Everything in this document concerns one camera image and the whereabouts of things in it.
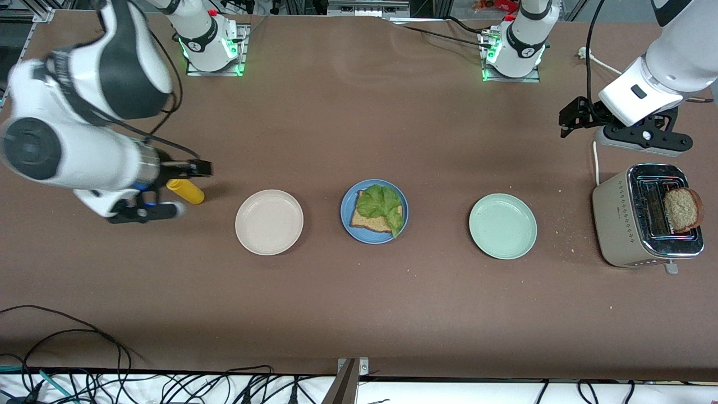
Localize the yellow mustard squeeze bottle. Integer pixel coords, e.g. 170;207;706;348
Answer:
166;178;205;205

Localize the rounded brown bread slice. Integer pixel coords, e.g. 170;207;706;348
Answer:
664;187;704;233

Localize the square brown bread slice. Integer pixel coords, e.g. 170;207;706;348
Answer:
350;191;404;233

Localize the green lettuce leaf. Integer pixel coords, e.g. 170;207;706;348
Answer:
357;184;406;239

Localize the beige plate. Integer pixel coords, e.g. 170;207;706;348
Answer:
234;189;305;256

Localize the mint green plate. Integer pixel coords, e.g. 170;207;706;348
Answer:
468;193;538;260

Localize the blue plate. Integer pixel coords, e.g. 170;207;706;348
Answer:
340;179;409;245

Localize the beige chrome toaster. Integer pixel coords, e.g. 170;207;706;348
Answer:
592;163;705;276

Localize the grey power strip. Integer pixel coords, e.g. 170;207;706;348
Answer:
328;0;410;16

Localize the grey metal pole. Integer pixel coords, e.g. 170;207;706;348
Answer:
321;359;360;404

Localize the white toaster power cable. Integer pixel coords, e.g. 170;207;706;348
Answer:
579;47;622;186

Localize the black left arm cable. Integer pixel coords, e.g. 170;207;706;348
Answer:
585;0;607;108

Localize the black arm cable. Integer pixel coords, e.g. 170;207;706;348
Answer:
95;28;200;160
585;0;607;108

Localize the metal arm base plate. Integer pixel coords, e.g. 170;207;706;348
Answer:
481;31;542;83
186;24;251;77

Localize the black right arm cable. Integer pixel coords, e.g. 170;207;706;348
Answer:
95;28;200;160

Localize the black cable on table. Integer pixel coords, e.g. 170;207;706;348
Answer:
384;16;497;51

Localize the black floor cable loop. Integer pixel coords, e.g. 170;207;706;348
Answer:
0;305;133;389

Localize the teal cable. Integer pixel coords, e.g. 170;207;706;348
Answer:
0;365;79;404

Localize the metal table edge bracket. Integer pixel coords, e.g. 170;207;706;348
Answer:
337;357;369;377

